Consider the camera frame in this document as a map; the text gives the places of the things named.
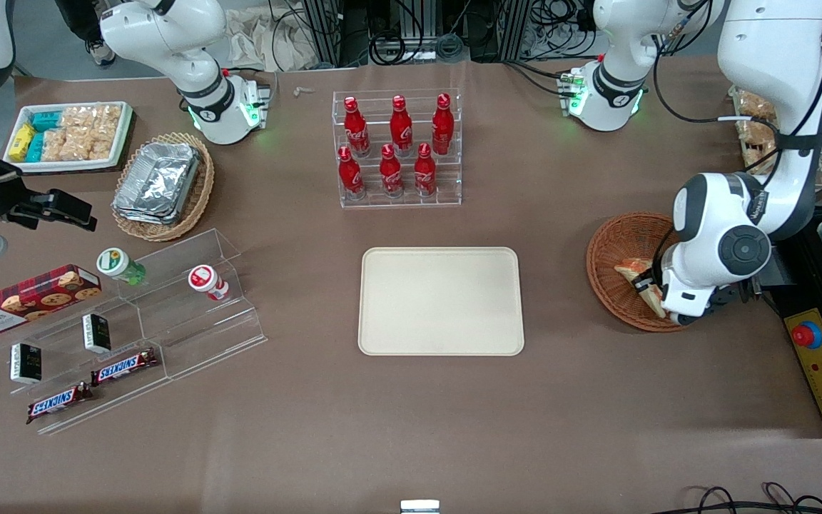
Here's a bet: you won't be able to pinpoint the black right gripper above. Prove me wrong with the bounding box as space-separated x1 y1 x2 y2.
0 161 96 233

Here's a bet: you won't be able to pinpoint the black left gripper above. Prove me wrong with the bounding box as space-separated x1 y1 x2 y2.
636 273 741 309

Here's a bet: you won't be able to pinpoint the triangle sandwich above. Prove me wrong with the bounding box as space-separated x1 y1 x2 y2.
614 258 669 319

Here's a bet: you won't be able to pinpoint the white snack tray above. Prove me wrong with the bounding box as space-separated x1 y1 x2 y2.
3 101 132 174

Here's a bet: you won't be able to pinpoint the round brown wicker basket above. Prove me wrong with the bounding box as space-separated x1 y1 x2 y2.
587 212 686 333

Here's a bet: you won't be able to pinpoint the dark tray under snack tray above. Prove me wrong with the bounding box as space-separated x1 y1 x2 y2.
4 107 138 176

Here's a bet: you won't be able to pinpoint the aluminium foil tray stack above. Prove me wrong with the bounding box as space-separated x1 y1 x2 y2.
112 141 203 226

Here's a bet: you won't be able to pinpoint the oval tan wicker basket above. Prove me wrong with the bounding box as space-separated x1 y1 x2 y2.
111 132 215 243

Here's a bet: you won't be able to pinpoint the beige rectangular tray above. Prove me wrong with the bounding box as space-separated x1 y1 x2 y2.
358 247 525 357

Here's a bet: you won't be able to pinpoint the clear rice cracker bag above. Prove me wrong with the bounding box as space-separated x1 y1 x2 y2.
65 128 115 162
61 106 96 131
41 128 69 162
93 105 123 138

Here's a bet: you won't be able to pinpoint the yellow snack packet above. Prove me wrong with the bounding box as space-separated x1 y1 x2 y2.
9 123 36 162

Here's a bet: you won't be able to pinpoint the green capped small bottle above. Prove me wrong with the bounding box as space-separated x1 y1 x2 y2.
96 247 148 286

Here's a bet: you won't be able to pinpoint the red tartan cookie box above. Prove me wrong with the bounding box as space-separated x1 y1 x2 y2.
0 264 103 338

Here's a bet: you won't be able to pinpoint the small black carton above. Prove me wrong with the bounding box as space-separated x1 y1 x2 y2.
82 313 113 355
10 343 44 386

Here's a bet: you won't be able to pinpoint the black side platform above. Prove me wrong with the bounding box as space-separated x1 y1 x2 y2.
768 203 822 318

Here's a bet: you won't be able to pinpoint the grey sneaker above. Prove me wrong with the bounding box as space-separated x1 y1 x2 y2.
86 39 118 69

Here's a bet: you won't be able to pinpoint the red capped small bottle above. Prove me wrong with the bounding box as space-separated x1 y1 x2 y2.
188 264 230 303

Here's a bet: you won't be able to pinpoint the fried snack bag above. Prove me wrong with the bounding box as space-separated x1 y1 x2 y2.
742 143 777 172
738 120 777 146
738 93 777 119

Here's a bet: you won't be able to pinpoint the Snickers chocolate bar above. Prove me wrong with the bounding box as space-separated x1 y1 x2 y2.
26 381 95 426
91 348 159 387

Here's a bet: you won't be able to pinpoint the clear acrylic stepped shelf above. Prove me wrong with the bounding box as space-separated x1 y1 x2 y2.
0 228 269 436

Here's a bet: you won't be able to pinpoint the person leg dark trousers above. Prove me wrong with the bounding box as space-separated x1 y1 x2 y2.
54 0 109 44

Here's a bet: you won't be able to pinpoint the red cola bottle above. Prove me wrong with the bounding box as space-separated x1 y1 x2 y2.
338 146 366 201
431 93 454 156
414 143 438 198
380 143 405 199
390 94 415 157
345 96 371 158

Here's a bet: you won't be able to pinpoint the clear acrylic bottle rack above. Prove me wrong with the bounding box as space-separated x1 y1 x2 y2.
332 89 463 209

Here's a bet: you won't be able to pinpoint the beige crumpled cloth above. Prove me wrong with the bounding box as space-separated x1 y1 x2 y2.
224 6 320 72

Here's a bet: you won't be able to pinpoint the black floor cable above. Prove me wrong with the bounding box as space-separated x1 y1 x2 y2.
668 485 740 514
761 482 822 514

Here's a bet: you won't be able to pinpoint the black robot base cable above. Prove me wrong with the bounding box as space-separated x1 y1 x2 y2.
502 60 577 98

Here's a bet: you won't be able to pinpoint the aluminium frame equipment rack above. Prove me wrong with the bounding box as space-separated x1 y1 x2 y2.
300 0 601 66

